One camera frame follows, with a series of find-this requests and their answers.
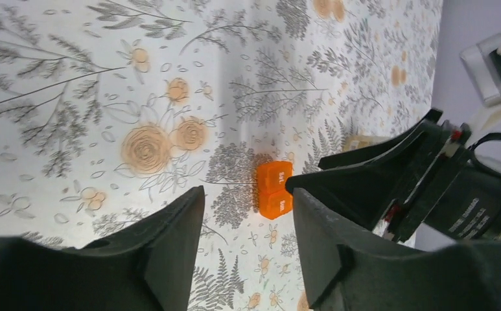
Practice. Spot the clear pill bottle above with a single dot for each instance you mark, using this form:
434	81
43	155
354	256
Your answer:
361	141

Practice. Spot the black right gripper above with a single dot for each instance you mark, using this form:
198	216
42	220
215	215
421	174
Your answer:
429	174

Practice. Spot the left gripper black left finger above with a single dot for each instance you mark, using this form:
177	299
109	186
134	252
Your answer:
145	266

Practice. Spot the floral patterned mat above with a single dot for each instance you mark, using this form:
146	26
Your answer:
111	109

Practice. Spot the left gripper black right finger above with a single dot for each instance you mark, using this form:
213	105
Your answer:
347	267

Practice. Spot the orange pill organizer box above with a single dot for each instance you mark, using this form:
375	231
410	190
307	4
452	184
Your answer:
273	198

